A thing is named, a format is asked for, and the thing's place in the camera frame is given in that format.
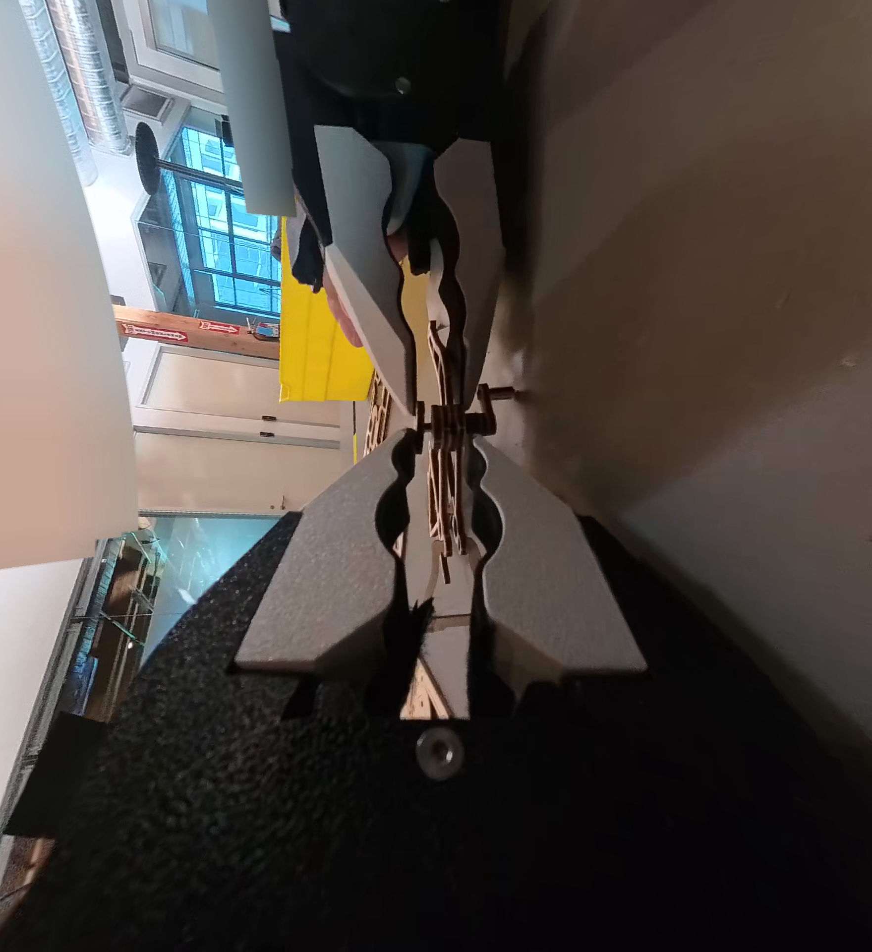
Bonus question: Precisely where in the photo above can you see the beige door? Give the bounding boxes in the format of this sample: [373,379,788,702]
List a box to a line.
[133,430,356,516]
[137,344,356,430]

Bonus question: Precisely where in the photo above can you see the air duct vent grille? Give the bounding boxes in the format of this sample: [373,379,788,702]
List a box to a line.
[118,83,178,121]

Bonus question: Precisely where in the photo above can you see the black floor lamp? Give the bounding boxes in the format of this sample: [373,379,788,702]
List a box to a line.
[133,121,248,199]

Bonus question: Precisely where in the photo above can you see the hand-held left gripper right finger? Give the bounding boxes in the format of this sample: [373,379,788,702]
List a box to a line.
[467,436,648,699]

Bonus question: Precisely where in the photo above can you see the silver air duct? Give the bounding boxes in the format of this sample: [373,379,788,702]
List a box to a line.
[18,0,133,188]

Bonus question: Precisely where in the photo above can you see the wooden gear axle assembly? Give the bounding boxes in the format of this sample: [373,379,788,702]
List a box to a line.
[410,381,527,449]

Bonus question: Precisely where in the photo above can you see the large glass window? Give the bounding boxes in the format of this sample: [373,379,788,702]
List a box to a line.
[133,125,286,315]

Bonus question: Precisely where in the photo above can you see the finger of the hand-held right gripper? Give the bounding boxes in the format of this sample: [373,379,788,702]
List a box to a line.
[428,137,508,414]
[314,125,417,415]

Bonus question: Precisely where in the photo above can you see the wooden support post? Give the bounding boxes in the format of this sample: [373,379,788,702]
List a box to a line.
[111,302,282,363]

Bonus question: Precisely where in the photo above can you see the wooden model frame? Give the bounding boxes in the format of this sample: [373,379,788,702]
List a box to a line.
[361,320,483,586]

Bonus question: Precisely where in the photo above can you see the black panel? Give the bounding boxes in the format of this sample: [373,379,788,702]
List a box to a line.
[3,709,111,839]

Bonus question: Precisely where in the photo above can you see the emptied wooden parts sheet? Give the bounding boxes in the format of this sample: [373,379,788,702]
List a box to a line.
[363,370,397,464]

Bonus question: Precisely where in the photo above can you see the person's right hand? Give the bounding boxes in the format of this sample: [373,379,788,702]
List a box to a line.
[324,286,368,349]

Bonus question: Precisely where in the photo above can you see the yellow plastic bin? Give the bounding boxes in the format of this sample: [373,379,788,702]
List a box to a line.
[277,214,438,406]

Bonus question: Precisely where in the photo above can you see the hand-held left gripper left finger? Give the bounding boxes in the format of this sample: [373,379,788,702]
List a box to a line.
[235,430,422,679]

